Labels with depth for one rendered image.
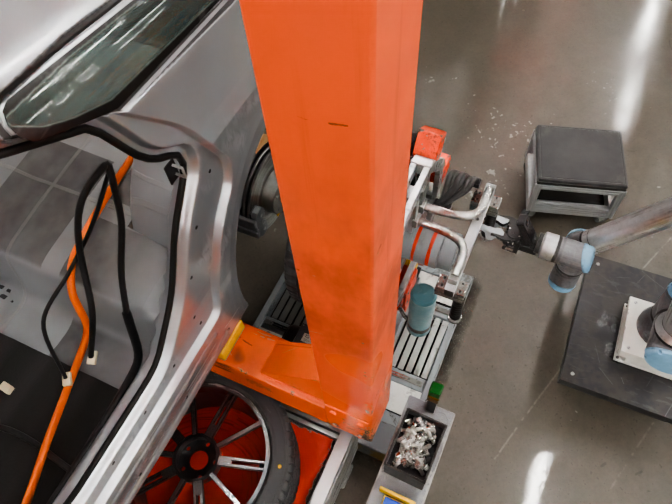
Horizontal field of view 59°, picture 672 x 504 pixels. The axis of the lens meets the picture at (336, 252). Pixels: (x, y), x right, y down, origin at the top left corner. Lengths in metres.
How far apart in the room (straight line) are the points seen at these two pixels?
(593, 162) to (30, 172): 2.32
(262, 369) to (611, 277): 1.51
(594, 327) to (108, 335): 1.80
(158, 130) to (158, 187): 0.47
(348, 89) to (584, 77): 3.29
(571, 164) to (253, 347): 1.71
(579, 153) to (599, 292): 0.71
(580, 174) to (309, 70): 2.33
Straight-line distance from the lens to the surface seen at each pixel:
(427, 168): 1.81
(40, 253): 2.02
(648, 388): 2.55
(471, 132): 3.47
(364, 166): 0.79
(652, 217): 2.05
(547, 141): 3.04
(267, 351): 2.00
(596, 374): 2.50
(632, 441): 2.79
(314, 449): 2.31
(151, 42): 1.29
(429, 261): 1.92
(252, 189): 1.98
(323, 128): 0.77
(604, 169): 3.00
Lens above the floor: 2.50
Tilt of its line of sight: 58 degrees down
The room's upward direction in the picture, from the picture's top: 5 degrees counter-clockwise
